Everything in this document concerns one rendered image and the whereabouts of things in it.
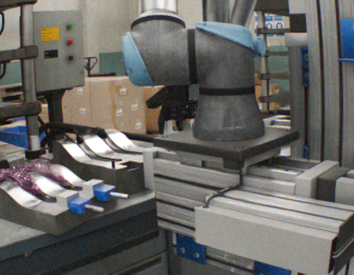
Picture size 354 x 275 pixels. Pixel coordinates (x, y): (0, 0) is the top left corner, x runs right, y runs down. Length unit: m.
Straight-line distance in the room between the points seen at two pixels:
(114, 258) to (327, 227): 0.81
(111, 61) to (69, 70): 8.09
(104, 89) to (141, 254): 4.03
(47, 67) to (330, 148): 1.50
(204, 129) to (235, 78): 0.12
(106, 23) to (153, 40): 9.35
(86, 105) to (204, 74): 4.76
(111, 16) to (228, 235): 9.71
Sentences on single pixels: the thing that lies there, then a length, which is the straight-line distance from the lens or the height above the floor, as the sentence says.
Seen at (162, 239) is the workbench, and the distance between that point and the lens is 1.45.
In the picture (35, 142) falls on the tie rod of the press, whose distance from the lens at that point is 1.95.
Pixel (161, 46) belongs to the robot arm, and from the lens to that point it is 0.85.
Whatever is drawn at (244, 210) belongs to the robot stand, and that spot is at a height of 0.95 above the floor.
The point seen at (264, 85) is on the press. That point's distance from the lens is 5.49.
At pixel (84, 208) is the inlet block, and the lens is 1.07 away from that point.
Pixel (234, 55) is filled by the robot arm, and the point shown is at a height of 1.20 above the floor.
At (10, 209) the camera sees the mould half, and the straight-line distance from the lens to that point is 1.17.
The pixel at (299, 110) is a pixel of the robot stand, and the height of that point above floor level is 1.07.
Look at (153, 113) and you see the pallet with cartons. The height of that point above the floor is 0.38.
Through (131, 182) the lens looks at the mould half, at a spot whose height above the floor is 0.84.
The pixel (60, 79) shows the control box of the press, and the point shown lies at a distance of 2.14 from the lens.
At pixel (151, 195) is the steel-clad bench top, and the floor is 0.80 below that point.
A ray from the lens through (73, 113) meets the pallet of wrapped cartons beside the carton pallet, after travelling 5.80.
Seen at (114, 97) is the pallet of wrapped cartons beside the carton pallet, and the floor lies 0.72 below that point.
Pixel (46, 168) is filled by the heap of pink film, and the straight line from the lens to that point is 1.28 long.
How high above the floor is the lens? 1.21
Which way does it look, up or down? 11 degrees down
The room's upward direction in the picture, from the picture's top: 3 degrees counter-clockwise
